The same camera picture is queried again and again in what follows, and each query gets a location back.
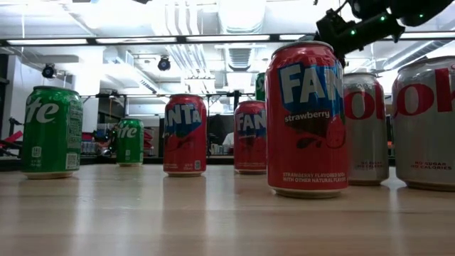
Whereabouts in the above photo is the green Sprite can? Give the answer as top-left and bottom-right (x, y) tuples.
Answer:
(21, 85), (84, 180)
(255, 72), (267, 102)
(116, 117), (145, 167)

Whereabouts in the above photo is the silver Diet Coke can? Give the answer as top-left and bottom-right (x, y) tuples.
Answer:
(392, 55), (455, 192)
(343, 72), (390, 186)

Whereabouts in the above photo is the black metal table frame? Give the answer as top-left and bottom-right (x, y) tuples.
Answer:
(0, 155), (396, 166)

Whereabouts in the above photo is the red Fanta strawberry can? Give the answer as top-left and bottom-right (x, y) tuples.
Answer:
(162, 93), (208, 178)
(265, 40), (350, 199)
(233, 100), (267, 175)

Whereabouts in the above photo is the black ceiling camera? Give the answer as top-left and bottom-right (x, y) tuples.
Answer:
(157, 56), (172, 72)
(41, 63), (57, 80)

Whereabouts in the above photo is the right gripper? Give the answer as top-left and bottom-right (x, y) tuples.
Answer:
(314, 9), (360, 68)

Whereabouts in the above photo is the black overhead crossbar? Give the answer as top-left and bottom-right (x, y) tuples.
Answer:
(0, 32), (455, 46)

